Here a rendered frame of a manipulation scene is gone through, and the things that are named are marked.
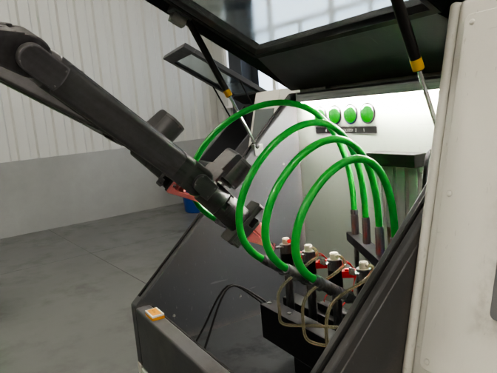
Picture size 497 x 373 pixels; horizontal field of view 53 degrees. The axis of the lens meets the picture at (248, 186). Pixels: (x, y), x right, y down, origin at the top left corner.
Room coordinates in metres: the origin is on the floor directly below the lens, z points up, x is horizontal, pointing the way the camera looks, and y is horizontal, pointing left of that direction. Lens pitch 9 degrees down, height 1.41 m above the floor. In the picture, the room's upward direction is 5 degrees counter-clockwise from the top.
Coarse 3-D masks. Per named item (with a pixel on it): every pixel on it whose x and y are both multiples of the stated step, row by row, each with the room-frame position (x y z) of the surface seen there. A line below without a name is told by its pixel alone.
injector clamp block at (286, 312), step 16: (272, 304) 1.07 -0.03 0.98; (272, 320) 1.04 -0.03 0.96; (288, 320) 0.98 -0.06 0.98; (320, 320) 0.99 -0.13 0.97; (272, 336) 1.04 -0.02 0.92; (288, 336) 0.99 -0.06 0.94; (320, 336) 0.90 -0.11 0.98; (288, 352) 0.99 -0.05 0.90; (304, 352) 0.94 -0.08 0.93; (320, 352) 0.90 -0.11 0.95; (304, 368) 0.95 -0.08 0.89
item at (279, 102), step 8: (256, 104) 1.13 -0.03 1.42; (264, 104) 1.13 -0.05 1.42; (272, 104) 1.13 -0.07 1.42; (280, 104) 1.14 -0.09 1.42; (288, 104) 1.14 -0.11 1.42; (296, 104) 1.14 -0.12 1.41; (304, 104) 1.14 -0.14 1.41; (240, 112) 1.12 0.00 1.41; (248, 112) 1.13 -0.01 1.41; (312, 112) 1.15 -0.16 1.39; (232, 120) 1.12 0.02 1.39; (216, 128) 1.12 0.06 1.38; (224, 128) 1.12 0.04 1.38; (208, 136) 1.11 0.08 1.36; (200, 144) 1.12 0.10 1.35; (208, 144) 1.11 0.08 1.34; (200, 152) 1.11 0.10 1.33; (344, 152) 1.15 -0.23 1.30; (352, 176) 1.16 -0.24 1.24; (352, 184) 1.16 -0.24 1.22; (352, 192) 1.16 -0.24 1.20; (352, 200) 1.16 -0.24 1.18; (200, 208) 1.11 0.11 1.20; (352, 208) 1.16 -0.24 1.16; (208, 216) 1.11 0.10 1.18
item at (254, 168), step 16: (288, 128) 0.98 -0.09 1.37; (336, 128) 1.03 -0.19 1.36; (272, 144) 0.95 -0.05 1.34; (256, 160) 0.94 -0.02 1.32; (240, 192) 0.92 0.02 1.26; (240, 208) 0.91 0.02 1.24; (240, 224) 0.91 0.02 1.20; (368, 224) 1.07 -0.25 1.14; (240, 240) 0.91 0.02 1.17; (368, 240) 1.07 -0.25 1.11; (256, 256) 0.93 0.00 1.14
